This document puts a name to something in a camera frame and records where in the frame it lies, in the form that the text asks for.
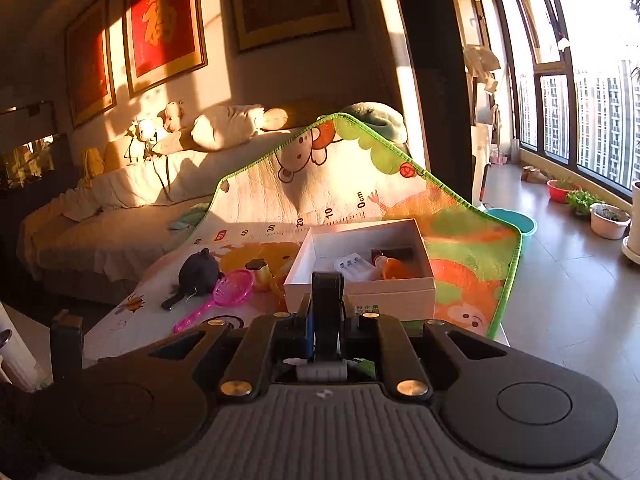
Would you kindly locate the left red framed picture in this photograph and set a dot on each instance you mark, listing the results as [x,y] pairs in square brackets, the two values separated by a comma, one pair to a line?
[88,67]

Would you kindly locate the orange plastic toy cup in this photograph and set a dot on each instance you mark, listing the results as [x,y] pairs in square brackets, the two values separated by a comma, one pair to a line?
[394,269]

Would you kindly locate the cartoon bear play mat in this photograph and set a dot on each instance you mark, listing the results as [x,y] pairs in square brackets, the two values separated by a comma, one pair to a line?
[266,209]

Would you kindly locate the black plush toy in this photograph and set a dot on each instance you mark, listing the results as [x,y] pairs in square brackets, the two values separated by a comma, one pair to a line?
[198,276]

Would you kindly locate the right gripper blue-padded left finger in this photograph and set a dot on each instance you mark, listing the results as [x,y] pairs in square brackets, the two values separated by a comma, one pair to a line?
[269,352]

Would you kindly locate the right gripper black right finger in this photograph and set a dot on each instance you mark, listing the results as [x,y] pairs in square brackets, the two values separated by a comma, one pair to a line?
[376,348]

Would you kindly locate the red calligraphy framed picture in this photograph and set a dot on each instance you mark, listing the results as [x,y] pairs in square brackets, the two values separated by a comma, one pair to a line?
[163,39]

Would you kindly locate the white plush toy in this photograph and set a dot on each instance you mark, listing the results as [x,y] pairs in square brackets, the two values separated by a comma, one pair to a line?
[146,133]

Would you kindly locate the pink plastic toy strainer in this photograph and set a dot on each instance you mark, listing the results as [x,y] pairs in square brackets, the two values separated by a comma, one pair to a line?
[230,291]

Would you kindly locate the pink cardboard storage box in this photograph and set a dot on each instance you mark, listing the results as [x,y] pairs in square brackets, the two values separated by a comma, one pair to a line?
[408,300]

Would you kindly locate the dark framed picture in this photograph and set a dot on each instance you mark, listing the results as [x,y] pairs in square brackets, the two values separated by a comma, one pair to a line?
[261,22]

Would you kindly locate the black binder clip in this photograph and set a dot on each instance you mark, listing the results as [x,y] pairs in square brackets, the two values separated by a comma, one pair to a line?
[324,316]

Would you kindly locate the beige sofa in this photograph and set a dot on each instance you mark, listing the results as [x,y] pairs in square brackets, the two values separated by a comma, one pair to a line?
[96,243]

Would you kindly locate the white bolster pillow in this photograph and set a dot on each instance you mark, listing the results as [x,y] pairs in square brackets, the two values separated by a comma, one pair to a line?
[222,127]

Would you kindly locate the red bowl planter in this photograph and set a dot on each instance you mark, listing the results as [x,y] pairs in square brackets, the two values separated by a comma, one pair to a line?
[560,188]

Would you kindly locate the white bowl planter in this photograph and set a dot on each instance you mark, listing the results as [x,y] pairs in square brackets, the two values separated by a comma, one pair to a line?
[608,221]

